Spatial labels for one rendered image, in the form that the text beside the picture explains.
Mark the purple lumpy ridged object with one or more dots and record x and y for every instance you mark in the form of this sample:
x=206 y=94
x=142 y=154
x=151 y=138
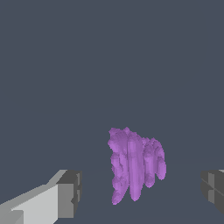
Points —
x=134 y=166

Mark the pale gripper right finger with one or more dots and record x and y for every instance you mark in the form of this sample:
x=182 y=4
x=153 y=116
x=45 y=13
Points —
x=214 y=188

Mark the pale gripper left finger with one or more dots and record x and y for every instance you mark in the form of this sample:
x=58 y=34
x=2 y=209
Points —
x=43 y=201

